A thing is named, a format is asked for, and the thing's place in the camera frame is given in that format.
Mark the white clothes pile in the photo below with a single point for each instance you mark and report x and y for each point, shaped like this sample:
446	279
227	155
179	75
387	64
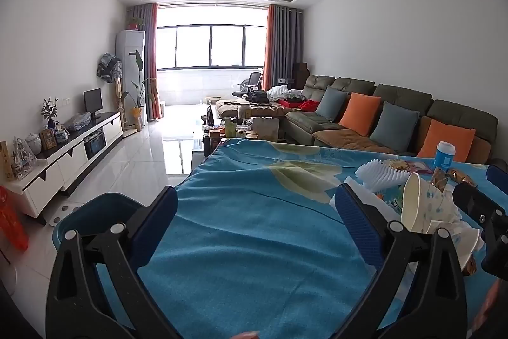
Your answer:
279	92

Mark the beige snack box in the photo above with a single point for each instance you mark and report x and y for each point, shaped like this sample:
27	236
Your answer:
265	129

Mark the dark glass coffee table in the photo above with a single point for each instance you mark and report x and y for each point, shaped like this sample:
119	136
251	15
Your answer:
198	154

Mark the white standing air conditioner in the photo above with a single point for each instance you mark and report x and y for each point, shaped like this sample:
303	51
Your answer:
129	45

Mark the white ceramic jar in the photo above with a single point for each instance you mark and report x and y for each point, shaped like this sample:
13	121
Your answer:
33	144

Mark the orange plastic bag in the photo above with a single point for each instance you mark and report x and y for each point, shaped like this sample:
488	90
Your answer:
12	220

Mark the teal plastic bin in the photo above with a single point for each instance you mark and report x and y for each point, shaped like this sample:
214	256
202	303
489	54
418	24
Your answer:
99	208

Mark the black office chair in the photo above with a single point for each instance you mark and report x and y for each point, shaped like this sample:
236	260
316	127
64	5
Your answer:
252	81

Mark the blue floral blanket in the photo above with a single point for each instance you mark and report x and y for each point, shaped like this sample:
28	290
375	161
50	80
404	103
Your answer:
258	224

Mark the model ship clear case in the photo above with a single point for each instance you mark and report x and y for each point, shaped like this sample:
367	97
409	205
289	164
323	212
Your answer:
22	160

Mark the white black tv cabinet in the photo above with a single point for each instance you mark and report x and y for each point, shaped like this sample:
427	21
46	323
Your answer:
71	160

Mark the cracker packet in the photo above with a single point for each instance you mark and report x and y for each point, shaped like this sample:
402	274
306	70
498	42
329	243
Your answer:
395	164

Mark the covered floor fan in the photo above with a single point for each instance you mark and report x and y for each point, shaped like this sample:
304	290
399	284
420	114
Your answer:
108	67

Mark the black bag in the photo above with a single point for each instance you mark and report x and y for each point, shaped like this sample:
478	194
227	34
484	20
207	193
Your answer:
257	96

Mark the tall plant yellow pot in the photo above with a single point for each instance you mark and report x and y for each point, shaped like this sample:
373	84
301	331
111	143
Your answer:
139	96

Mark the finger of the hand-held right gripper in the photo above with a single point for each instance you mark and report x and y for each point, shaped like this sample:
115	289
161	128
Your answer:
474	204
498	175

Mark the white foam fruit net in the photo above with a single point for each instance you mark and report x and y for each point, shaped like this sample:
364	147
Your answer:
381	176

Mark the person's right forearm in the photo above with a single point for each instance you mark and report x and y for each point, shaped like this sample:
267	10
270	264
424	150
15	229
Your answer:
490	315

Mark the dark wooden cabinet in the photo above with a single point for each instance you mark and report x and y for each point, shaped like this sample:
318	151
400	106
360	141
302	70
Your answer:
300	73

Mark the crushed white paper cup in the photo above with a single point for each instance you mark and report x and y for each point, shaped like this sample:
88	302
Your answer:
466	243

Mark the gold snack packet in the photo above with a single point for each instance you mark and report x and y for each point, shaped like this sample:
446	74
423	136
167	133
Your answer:
462	177

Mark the plastic wrapped item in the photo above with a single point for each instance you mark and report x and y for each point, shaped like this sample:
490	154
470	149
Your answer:
78	121

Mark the orange cushion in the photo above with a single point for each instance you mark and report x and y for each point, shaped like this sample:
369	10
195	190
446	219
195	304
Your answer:
444	142
359	114

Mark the red snack packet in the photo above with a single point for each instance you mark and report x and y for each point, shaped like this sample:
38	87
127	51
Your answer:
418	166

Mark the small red green plant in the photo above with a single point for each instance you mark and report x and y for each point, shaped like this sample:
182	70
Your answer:
135	23

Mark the blue white porcelain pot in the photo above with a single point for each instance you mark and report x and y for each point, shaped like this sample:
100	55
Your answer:
62	134

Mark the grey orange curtain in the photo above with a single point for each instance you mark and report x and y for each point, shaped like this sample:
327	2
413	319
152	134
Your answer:
150	57
281	45

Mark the brown sofa seat pad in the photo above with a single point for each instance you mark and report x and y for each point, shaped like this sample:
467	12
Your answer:
349	140

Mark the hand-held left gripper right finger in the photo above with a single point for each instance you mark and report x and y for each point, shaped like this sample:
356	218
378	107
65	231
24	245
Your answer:
357	227

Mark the patterned paper cup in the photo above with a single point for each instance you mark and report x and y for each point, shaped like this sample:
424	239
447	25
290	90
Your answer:
438	204

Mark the wooden photo frame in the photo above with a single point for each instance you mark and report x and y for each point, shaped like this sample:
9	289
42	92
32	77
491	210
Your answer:
48	139

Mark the large window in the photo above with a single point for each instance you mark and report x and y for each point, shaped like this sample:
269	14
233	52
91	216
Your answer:
210	41

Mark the red cloth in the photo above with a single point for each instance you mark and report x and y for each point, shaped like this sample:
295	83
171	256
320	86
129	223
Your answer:
306	105

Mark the black monitor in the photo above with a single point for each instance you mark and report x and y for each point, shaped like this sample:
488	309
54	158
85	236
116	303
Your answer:
92	100

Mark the grey blue cushion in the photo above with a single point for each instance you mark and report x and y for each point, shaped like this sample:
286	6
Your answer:
332	104
393	128

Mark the white bathroom scale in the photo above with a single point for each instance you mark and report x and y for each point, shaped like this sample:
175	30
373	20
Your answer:
63	215

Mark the blue cup white lid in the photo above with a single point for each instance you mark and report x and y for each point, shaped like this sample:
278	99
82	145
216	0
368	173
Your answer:
443	160

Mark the small potted plant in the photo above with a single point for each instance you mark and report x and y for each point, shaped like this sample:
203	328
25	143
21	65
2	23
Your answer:
49	110

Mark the green sectional sofa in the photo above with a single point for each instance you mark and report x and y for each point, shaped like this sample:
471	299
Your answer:
357	83

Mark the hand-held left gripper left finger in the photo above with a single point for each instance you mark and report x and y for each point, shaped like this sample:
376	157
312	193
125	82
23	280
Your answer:
158	222

